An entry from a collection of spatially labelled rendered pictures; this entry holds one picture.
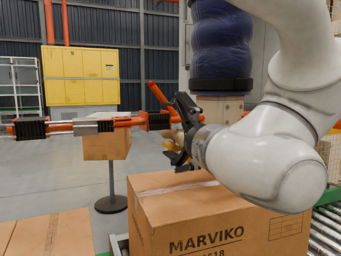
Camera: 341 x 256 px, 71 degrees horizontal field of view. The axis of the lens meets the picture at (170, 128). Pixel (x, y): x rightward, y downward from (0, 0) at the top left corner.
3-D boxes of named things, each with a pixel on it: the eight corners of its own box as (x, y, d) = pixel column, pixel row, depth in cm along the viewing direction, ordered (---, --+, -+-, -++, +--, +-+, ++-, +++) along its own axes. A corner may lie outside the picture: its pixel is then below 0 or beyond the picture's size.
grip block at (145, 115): (161, 125, 84) (161, 108, 83) (172, 130, 76) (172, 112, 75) (138, 127, 81) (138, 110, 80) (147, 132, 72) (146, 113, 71)
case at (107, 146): (125, 159, 230) (124, 118, 223) (82, 160, 227) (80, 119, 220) (131, 145, 289) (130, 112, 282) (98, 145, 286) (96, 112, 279)
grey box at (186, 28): (204, 66, 187) (205, 26, 182) (207, 66, 183) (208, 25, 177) (181, 66, 180) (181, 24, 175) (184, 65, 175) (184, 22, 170)
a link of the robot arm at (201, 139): (203, 181, 40) (187, 170, 45) (246, 174, 44) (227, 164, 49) (205, 128, 39) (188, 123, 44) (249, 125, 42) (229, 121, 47)
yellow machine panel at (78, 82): (117, 122, 886) (114, 53, 843) (121, 125, 803) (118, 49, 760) (50, 125, 807) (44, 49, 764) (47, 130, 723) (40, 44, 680)
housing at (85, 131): (97, 131, 74) (96, 116, 74) (99, 135, 68) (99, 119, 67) (72, 132, 72) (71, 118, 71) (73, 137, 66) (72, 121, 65)
